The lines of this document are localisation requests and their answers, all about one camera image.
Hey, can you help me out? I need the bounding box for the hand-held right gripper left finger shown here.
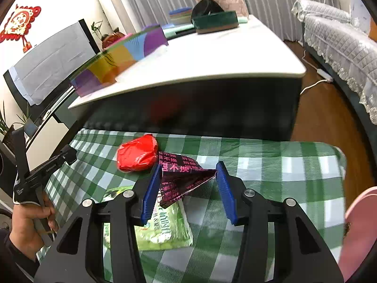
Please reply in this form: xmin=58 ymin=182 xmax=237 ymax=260
xmin=34 ymin=163 xmax=163 ymax=283

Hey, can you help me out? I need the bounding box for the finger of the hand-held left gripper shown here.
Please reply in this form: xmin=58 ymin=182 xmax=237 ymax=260
xmin=57 ymin=145 xmax=78 ymax=166

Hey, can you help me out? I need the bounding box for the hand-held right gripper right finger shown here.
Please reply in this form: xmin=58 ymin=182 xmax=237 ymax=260
xmin=216 ymin=162 xmax=345 ymax=283

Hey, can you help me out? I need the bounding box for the dark wrapper with pink print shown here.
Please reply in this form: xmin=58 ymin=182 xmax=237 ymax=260
xmin=158 ymin=152 xmax=216 ymax=208

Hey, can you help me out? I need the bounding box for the red plastic bag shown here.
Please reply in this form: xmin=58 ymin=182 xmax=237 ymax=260
xmin=116 ymin=134 xmax=159 ymax=172

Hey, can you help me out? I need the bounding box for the pink bin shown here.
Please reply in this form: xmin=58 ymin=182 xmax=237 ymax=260
xmin=337 ymin=186 xmax=377 ymax=282

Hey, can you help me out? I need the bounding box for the person's left forearm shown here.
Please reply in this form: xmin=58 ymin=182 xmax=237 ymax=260
xmin=0 ymin=230 xmax=40 ymax=283

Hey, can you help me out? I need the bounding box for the person's left hand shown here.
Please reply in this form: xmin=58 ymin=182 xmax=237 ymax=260
xmin=9 ymin=191 xmax=59 ymax=260

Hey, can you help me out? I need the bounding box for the television cabinet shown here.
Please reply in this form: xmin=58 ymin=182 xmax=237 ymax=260
xmin=0 ymin=88 xmax=77 ymax=183

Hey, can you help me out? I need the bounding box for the green tissue packet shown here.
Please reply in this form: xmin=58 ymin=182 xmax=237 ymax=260
xmin=103 ymin=186 xmax=194 ymax=252

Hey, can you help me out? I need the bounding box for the green checked cloth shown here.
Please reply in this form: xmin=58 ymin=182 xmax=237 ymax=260
xmin=35 ymin=128 xmax=348 ymax=283

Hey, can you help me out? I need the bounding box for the potted green plant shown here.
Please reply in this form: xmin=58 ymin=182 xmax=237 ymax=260
xmin=0 ymin=100 xmax=39 ymax=142

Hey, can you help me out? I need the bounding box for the television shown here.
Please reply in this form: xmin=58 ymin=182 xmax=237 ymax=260
xmin=3 ymin=19 xmax=101 ymax=124

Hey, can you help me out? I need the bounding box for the multicoloured box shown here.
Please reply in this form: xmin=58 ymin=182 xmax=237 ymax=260
xmin=69 ymin=24 xmax=169 ymax=97

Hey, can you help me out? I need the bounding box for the thin leafy plant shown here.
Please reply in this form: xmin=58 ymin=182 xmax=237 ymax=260
xmin=91 ymin=21 xmax=107 ymax=40

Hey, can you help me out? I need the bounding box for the white coffee table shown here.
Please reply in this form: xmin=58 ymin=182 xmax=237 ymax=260
xmin=68 ymin=15 xmax=307 ymax=142

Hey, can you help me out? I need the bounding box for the white power strip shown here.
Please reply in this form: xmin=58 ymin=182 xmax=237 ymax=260
xmin=316 ymin=68 xmax=334 ymax=82

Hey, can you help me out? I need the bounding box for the white standing air conditioner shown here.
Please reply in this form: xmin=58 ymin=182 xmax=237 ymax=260
xmin=94 ymin=0 xmax=139 ymax=36

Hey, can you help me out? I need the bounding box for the green round tray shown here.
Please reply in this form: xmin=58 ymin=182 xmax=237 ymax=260
xmin=191 ymin=10 xmax=239 ymax=35

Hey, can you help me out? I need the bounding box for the grey quilted sofa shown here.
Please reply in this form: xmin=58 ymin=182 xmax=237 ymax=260
xmin=291 ymin=0 xmax=377 ymax=124

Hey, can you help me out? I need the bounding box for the pink lace basket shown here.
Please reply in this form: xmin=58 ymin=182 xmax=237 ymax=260
xmin=194 ymin=0 xmax=249 ymax=17

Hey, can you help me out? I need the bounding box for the white cable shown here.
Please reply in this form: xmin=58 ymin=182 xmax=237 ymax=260
xmin=300 ymin=47 xmax=327 ymax=95

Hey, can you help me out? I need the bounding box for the red wall ornament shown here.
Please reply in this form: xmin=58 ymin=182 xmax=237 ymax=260
xmin=0 ymin=4 xmax=42 ymax=54

